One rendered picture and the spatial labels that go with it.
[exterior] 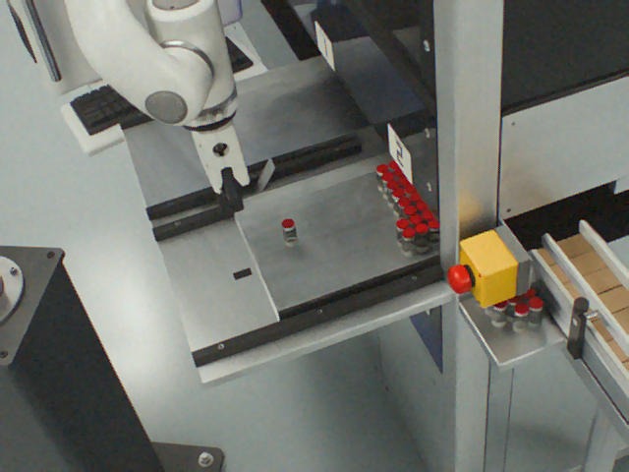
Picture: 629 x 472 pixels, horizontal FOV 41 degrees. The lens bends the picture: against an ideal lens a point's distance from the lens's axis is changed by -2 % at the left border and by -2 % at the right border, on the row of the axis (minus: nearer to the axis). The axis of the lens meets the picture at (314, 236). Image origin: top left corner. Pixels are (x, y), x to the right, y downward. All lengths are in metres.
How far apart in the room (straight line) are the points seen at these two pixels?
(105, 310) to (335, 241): 1.34
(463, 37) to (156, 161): 0.80
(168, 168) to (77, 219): 1.36
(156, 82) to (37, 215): 2.13
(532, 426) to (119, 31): 1.16
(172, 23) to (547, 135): 0.51
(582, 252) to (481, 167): 0.26
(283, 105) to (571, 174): 0.66
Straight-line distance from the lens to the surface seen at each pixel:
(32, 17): 1.88
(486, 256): 1.17
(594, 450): 1.46
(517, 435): 1.76
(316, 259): 1.39
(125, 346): 2.53
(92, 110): 1.92
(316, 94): 1.72
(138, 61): 0.93
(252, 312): 1.34
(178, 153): 1.65
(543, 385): 1.65
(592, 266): 1.31
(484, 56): 1.04
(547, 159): 1.21
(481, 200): 1.19
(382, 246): 1.39
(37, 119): 3.49
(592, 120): 1.21
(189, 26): 0.98
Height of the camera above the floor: 1.89
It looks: 45 degrees down
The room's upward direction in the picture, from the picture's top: 10 degrees counter-clockwise
